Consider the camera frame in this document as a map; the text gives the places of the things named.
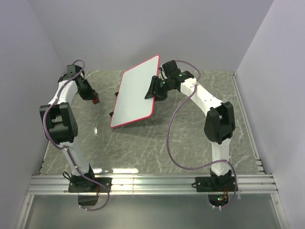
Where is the aluminium right side rail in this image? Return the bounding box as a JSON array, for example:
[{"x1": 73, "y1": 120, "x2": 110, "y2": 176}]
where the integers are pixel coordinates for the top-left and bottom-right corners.
[{"x1": 230, "y1": 72, "x2": 266, "y2": 174}]

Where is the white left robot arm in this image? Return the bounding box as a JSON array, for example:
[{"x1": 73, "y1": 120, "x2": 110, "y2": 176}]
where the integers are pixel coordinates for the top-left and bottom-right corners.
[{"x1": 39, "y1": 62, "x2": 100, "y2": 192}]

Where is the aluminium rail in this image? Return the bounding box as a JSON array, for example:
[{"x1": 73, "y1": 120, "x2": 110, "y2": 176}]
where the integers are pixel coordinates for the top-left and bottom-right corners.
[
  {"x1": 230, "y1": 72, "x2": 266, "y2": 174},
  {"x1": 26, "y1": 173, "x2": 278, "y2": 196}
]

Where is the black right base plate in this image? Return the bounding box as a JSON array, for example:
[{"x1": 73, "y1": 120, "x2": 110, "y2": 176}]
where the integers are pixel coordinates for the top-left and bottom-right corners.
[{"x1": 191, "y1": 176, "x2": 236, "y2": 192}]

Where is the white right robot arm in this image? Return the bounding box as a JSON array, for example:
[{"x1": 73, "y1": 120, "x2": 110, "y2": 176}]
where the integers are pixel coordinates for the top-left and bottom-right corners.
[{"x1": 144, "y1": 60, "x2": 235, "y2": 191}]

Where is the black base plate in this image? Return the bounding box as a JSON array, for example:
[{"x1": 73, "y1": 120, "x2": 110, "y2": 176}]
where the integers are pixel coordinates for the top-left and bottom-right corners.
[
  {"x1": 68, "y1": 177, "x2": 112, "y2": 193},
  {"x1": 191, "y1": 176, "x2": 236, "y2": 192}
]

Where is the red-framed whiteboard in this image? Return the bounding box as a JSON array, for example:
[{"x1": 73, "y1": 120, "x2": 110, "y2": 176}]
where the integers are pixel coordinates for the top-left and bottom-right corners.
[{"x1": 110, "y1": 55, "x2": 160, "y2": 128}]

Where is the red bone-shaped eraser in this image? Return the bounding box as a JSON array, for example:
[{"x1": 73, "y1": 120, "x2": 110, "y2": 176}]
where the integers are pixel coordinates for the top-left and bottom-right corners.
[{"x1": 92, "y1": 94, "x2": 100, "y2": 104}]

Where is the aluminium front rail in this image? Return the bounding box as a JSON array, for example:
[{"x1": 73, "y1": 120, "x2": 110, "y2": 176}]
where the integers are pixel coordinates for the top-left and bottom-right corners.
[{"x1": 26, "y1": 173, "x2": 278, "y2": 196}]

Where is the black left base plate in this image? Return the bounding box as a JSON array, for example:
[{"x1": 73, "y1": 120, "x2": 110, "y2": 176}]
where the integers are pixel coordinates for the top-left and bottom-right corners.
[{"x1": 68, "y1": 177, "x2": 112, "y2": 193}]

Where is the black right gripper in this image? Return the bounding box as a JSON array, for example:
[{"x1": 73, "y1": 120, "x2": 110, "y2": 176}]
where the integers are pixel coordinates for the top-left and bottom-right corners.
[{"x1": 144, "y1": 76, "x2": 172, "y2": 103}]

